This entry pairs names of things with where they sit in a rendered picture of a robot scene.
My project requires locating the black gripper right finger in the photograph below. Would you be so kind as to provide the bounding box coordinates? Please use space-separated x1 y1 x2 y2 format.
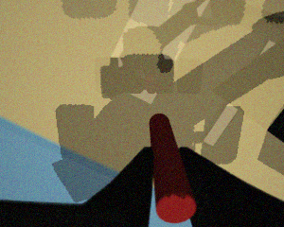
179 148 284 227

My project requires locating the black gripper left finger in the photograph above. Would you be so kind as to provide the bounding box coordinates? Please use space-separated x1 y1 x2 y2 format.
0 147 153 227

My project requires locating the red peg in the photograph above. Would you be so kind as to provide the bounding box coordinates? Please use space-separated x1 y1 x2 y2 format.
150 113 196 223

